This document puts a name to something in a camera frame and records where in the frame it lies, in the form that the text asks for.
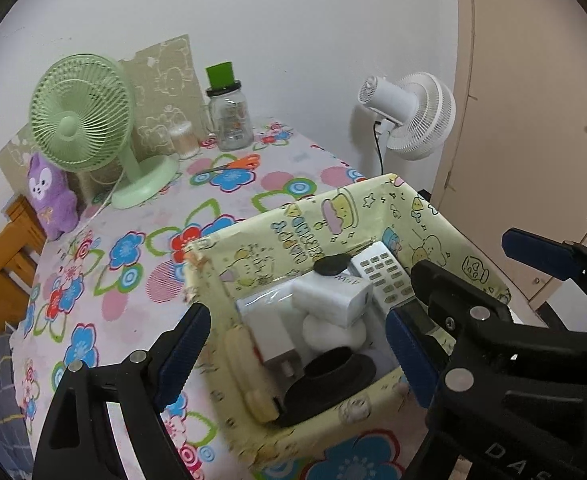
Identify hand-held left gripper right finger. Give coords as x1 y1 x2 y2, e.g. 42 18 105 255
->
386 305 479 480

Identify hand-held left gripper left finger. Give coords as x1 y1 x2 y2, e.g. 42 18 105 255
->
32 302 212 480

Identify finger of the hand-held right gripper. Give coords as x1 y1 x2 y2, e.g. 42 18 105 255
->
411 258 519 328
502 227 587 286

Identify white remote control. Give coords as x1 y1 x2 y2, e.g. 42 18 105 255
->
351 241 419 321

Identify white box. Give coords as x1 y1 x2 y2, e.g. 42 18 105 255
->
237 286 299 378

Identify black round stand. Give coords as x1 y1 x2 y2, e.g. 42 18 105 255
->
274 345 377 428

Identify white cube charger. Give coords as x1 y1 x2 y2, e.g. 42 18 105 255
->
292 274 373 328

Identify black round disc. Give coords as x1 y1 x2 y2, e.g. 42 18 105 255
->
313 255 350 277

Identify yellow cartoon-print storage box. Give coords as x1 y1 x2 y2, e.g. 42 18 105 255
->
182 172 513 473

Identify beige door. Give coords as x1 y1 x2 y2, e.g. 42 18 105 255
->
431 0 587 311

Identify white standing fan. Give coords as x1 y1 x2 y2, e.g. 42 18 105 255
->
358 72 457 161

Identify purple plush toy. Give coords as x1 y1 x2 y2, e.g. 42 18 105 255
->
26 152 79 240

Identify clear cotton swab container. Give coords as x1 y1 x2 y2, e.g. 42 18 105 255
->
168 121 199 158

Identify glass jar with green lid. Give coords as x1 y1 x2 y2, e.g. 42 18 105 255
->
204 61 254 152

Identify green desk fan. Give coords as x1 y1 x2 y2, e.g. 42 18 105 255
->
30 54 180 210

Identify beige patterned cardboard panel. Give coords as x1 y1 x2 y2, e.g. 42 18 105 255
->
0 35 214 191

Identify black power cable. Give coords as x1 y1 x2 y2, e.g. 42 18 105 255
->
372 121 385 177

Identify white fan cable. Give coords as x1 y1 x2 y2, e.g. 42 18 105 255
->
81 162 127 228

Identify orange-handled scissors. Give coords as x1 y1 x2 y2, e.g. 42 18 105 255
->
194 155 262 178

